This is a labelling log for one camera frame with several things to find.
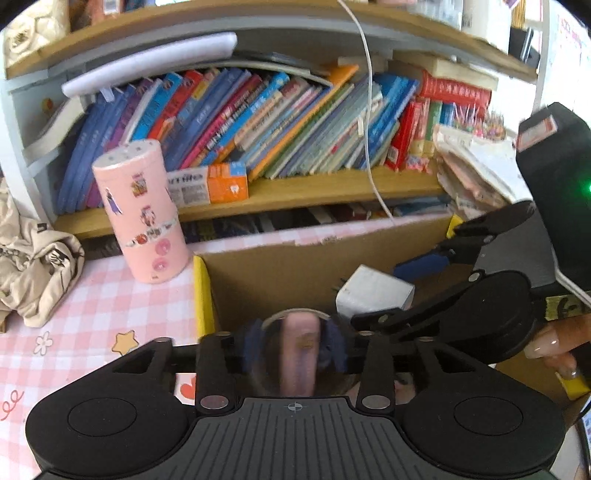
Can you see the cardboard box with yellow edges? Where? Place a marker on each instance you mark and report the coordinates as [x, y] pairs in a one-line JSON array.
[[277, 277]]

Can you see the pink sticker-covered cylinder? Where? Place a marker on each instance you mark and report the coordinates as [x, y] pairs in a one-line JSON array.
[[138, 217]]

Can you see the beige printed cloth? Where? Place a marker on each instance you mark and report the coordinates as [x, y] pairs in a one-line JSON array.
[[37, 258]]

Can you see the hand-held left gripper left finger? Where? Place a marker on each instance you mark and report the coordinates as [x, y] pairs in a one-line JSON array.
[[214, 364]]

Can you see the cream quilted pouch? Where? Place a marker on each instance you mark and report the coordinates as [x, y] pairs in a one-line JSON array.
[[32, 32]]

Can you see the person's right hand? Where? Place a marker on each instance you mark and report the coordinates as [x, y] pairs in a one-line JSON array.
[[563, 341]]

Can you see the stack of loose papers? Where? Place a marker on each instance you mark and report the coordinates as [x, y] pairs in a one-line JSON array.
[[480, 170]]

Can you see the wooden bookshelf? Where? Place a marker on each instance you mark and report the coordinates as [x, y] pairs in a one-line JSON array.
[[323, 187]]

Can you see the orange and white carton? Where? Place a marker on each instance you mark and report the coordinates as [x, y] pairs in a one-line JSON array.
[[226, 182]]

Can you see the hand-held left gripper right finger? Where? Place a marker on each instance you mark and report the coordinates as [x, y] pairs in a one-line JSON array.
[[378, 369]]

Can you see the clear globe with pink insert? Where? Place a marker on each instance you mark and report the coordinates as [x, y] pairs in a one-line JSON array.
[[300, 355]]

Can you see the row of colourful books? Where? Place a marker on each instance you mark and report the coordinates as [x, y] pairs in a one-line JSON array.
[[286, 124]]

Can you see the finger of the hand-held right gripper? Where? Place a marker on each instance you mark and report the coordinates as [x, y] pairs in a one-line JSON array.
[[415, 316], [420, 267]]

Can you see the bundle of coloured pencils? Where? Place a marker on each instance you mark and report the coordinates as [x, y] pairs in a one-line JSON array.
[[480, 121]]

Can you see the small black device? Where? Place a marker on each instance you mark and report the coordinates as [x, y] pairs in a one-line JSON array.
[[526, 46]]

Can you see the white charger block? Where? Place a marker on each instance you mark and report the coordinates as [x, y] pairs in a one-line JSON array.
[[369, 290]]

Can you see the white flat device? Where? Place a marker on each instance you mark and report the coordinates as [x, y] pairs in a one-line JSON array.
[[152, 60]]

